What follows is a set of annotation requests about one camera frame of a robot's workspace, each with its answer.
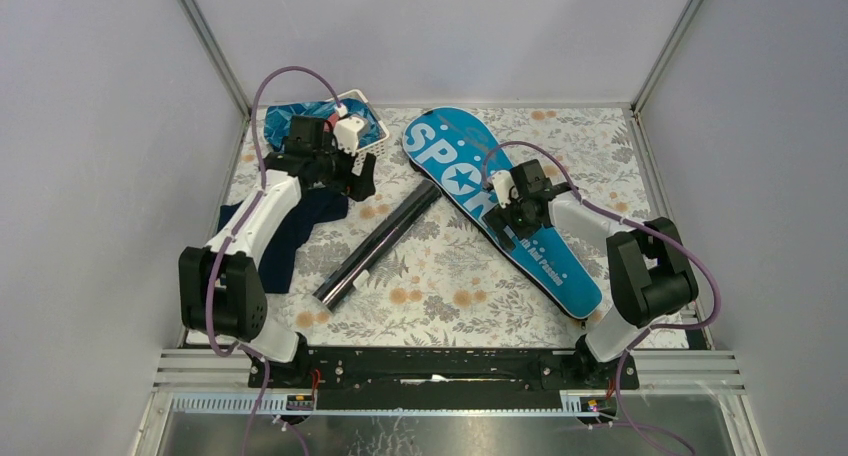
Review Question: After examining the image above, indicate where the navy blue cloth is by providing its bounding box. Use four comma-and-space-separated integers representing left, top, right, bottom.
258, 188, 348, 294

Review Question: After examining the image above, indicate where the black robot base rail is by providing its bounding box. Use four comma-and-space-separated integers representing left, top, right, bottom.
268, 342, 640, 411

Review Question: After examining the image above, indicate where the teal leaf-patterned cloth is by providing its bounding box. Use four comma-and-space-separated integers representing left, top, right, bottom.
263, 98, 388, 151

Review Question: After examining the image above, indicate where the floral patterned table mat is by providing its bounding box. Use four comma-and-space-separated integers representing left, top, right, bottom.
267, 107, 652, 348

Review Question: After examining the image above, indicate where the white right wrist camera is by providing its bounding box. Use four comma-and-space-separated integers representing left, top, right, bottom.
489, 170, 518, 208

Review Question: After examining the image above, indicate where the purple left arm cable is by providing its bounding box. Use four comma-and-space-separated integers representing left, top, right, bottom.
203, 65, 346, 456

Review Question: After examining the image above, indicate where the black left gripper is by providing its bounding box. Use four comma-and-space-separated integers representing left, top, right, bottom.
310, 132, 375, 201

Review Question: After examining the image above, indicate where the black shuttlecock tube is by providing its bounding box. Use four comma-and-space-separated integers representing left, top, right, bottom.
312, 180, 441, 311

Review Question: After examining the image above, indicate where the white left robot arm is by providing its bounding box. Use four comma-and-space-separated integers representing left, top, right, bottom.
178, 114, 376, 387

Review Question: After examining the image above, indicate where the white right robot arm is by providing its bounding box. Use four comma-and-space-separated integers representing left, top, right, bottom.
483, 160, 699, 388

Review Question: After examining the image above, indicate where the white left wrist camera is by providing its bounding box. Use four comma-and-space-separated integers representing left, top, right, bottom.
333, 114, 371, 155

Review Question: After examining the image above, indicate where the blue racket cover bag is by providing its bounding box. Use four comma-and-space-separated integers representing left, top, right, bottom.
401, 107, 602, 320

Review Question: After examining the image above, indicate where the salmon pink towel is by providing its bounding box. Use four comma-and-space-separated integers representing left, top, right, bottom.
325, 112, 339, 131

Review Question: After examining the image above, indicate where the white perforated plastic basket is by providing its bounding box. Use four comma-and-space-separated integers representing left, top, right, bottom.
264, 88, 392, 176

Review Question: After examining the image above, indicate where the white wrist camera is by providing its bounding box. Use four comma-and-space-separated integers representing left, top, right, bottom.
489, 170, 518, 208
333, 114, 371, 155

